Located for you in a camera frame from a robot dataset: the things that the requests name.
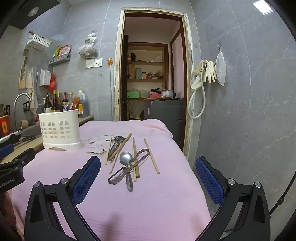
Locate wooden storage shelf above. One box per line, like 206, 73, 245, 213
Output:
126, 43, 170, 100

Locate red plastic bag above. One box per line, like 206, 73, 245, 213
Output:
48, 75, 57, 92

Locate black range hood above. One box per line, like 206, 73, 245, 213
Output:
0, 0, 61, 30

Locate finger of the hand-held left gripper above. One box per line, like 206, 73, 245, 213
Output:
0, 148, 36, 172
0, 133, 23, 159

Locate white wall socket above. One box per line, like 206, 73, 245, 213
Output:
86, 58, 103, 69

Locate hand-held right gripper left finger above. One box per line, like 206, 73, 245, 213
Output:
24, 156, 102, 241

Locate thin wooden chopstick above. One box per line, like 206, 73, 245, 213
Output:
132, 137, 137, 183
105, 138, 112, 166
134, 148, 140, 178
144, 138, 160, 175
109, 144, 123, 174

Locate red snack packet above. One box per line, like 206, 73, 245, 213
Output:
59, 45, 72, 56

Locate white mesh bag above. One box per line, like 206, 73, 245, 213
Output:
214, 44, 227, 87

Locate grey appliance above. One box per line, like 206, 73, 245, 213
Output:
144, 98, 185, 151

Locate red container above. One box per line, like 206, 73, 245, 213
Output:
0, 114, 10, 137

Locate white paper scraps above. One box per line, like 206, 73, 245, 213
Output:
86, 132, 121, 155

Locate white wall basket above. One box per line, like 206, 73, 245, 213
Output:
26, 34, 51, 51

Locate metal faucet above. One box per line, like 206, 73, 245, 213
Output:
14, 93, 33, 131

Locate black cable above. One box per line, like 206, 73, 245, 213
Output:
268, 171, 296, 216

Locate wooden door frame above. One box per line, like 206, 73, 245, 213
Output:
113, 7, 195, 161

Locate hanging clear plastic bag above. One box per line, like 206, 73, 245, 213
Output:
78, 30, 98, 58

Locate cream rubber gloves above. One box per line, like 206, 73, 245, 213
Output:
191, 60, 217, 90

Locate white tissue box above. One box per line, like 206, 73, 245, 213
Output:
39, 69, 52, 87

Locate cream plastic utensil holder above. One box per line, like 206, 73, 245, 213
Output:
38, 109, 84, 152

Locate dark metal peeler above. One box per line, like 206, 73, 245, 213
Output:
108, 149, 150, 185

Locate white hose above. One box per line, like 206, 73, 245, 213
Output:
187, 67, 206, 119

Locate beige hanging towel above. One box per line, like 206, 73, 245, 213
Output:
25, 68, 39, 118

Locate person's left hand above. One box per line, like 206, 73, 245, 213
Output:
0, 192, 17, 232

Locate metal spoon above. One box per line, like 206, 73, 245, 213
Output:
119, 151, 134, 192

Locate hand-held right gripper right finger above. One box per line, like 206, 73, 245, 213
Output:
195, 157, 271, 241

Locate thick wooden chopstick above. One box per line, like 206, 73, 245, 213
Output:
108, 133, 133, 161

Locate wooden cutting board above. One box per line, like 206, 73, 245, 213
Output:
18, 49, 29, 89

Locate grey wall shelf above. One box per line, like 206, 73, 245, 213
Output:
48, 52, 71, 66

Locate large oil jug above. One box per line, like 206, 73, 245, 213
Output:
77, 89, 90, 118

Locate pink blanket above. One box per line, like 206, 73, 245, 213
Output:
9, 119, 212, 241

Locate orange package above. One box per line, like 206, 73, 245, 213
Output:
68, 97, 81, 111

